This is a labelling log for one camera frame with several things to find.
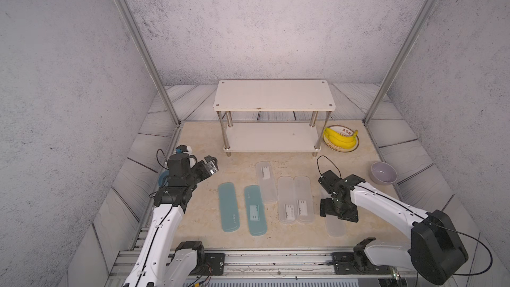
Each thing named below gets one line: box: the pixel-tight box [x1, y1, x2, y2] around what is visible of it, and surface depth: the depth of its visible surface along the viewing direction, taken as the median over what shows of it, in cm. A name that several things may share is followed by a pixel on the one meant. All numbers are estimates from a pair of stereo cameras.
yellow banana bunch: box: [322, 127, 359, 150], surface depth 107 cm
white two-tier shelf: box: [212, 79, 337, 157], surface depth 104 cm
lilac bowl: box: [369, 161, 398, 186], surface depth 95 cm
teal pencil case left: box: [217, 182, 241, 233], surface depth 89 cm
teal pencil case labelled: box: [244, 184, 268, 237], surface depth 86 cm
